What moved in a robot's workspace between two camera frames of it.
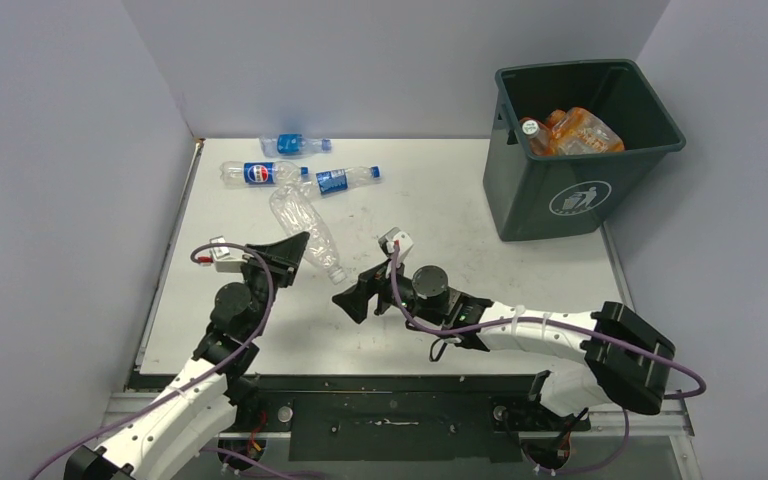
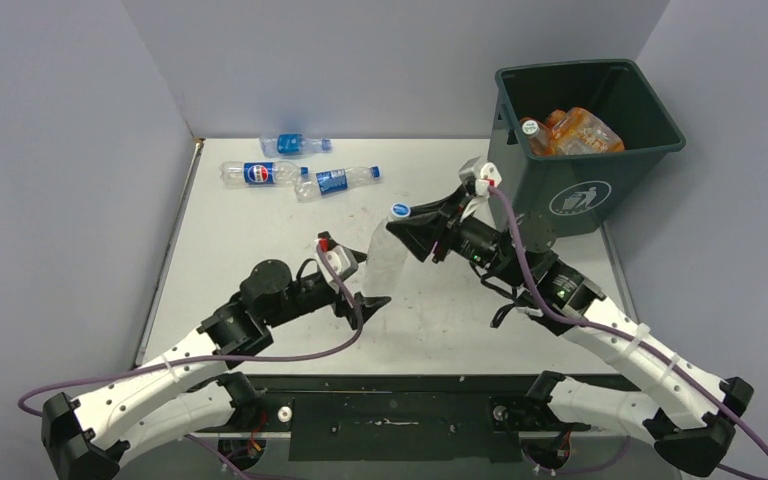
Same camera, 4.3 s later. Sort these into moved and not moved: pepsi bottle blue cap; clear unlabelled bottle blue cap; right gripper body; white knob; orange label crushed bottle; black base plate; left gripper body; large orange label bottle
Moved: clear unlabelled bottle blue cap; left gripper body; right gripper body
Not moved: orange label crushed bottle; pepsi bottle blue cap; black base plate; white knob; large orange label bottle
